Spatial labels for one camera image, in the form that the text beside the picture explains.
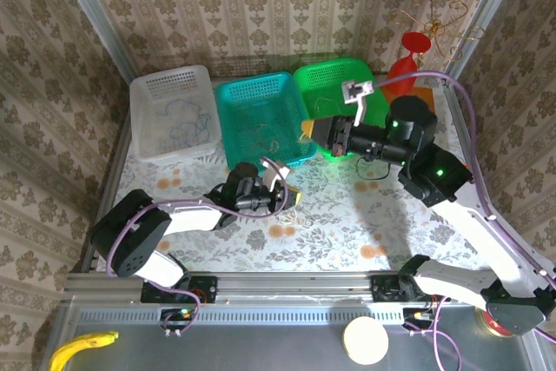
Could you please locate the white plastic basket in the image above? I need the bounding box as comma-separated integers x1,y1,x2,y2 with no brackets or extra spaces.
129,64,223,167

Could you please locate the floral table cover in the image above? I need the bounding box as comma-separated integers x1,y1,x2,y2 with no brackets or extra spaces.
108,75,492,272

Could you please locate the teal plastic basket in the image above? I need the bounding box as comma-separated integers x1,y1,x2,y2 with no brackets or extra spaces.
215,71,318,172

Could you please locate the thin white cable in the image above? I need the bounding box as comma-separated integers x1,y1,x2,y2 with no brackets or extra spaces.
277,208,317,229

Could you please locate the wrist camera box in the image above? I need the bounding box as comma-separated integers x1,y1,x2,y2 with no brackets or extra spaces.
260,156,290,193
341,79,375,127

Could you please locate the wooden block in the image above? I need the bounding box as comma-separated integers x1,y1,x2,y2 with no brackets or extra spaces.
410,86,436,111

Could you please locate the gold wire ornament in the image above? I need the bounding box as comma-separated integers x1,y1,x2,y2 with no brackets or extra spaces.
387,0,487,63

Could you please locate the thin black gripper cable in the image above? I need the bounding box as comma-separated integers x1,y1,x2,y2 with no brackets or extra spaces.
356,156,390,182

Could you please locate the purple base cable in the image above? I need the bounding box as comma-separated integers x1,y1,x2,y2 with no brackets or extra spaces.
427,296,462,371
162,294,204,333

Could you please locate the red goblet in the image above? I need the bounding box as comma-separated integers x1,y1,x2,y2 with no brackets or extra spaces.
386,31,433,95

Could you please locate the black connector board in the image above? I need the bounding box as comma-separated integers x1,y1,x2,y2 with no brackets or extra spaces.
401,307,437,332
158,308,202,332

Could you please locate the green plastic basket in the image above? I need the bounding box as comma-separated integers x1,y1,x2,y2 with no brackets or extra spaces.
293,56,392,162

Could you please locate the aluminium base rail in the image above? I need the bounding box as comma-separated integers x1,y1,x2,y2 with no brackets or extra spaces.
64,270,479,308

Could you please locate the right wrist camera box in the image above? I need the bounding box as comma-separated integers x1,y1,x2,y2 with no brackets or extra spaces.
341,79,375,127

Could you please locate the round cream disc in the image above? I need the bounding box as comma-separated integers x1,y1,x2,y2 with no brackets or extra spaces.
342,316,389,366

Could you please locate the yellow banana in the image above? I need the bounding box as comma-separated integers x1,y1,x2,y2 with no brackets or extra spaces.
48,330,120,371

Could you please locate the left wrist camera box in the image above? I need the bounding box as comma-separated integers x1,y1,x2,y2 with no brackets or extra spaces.
260,156,290,193

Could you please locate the thin blue cable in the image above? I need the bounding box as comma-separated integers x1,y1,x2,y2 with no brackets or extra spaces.
155,99,213,147
171,112,215,149

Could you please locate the aluminium frame post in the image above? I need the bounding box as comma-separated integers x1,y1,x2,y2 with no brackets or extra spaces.
50,0,136,79
442,0,531,83

